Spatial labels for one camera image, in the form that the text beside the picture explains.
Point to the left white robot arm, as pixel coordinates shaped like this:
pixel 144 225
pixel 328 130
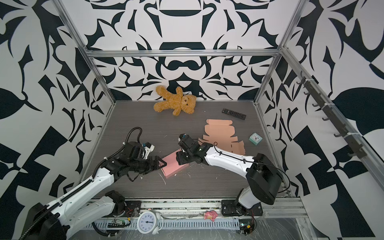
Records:
pixel 62 218

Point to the small pink toy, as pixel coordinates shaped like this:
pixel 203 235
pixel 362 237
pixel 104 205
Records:
pixel 210 215

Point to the grey wall hook rail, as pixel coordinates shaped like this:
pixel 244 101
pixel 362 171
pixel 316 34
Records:
pixel 334 115

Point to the peach cardboard box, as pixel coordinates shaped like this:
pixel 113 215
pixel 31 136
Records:
pixel 223 133

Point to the black remote control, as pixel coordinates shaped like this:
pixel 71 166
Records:
pixel 234 114

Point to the small teal alarm clock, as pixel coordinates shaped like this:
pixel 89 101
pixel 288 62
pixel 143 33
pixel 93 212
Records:
pixel 255 139

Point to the white slotted cable duct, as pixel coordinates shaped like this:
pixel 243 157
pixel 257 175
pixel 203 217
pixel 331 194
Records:
pixel 178 224

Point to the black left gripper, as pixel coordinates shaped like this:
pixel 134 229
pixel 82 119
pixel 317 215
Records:
pixel 155 163

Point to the white round alarm clock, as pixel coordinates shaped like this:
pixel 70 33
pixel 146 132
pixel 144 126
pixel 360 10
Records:
pixel 150 222

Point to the brown teddy bear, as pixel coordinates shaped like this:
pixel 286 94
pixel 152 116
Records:
pixel 177 102

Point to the green circuit board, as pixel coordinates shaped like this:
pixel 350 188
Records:
pixel 247 228

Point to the pink cardboard box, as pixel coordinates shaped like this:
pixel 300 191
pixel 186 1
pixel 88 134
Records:
pixel 172 166

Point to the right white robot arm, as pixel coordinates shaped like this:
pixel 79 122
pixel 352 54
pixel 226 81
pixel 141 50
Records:
pixel 264 178

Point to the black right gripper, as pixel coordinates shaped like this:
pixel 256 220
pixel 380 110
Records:
pixel 180 156

